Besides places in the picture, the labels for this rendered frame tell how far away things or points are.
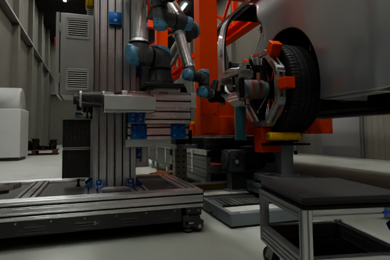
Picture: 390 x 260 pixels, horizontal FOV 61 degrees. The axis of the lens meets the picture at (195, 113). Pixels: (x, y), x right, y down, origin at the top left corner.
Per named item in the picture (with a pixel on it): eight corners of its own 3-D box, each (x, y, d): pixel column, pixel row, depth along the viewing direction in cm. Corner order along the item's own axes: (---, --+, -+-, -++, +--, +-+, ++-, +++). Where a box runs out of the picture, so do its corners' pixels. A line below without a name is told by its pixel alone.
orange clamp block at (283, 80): (287, 89, 216) (295, 87, 207) (277, 89, 214) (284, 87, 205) (287, 79, 216) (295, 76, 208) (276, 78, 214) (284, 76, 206)
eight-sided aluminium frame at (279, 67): (286, 125, 214) (284, 43, 217) (278, 125, 212) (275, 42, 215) (249, 127, 266) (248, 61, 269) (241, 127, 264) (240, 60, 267)
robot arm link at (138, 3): (155, 65, 187) (155, -29, 190) (130, 62, 179) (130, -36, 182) (147, 69, 197) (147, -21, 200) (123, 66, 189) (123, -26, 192)
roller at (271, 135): (304, 140, 231) (304, 131, 232) (267, 140, 223) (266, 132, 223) (299, 140, 237) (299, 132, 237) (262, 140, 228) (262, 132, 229)
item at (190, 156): (216, 176, 282) (215, 150, 283) (205, 176, 279) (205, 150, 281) (159, 158, 518) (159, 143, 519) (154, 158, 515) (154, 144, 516)
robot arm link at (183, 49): (173, 10, 219) (192, 75, 205) (185, 14, 227) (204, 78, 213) (162, 20, 226) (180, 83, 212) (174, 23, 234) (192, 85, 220)
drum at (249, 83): (270, 98, 235) (270, 78, 235) (243, 97, 228) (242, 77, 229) (260, 100, 248) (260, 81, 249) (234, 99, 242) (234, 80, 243)
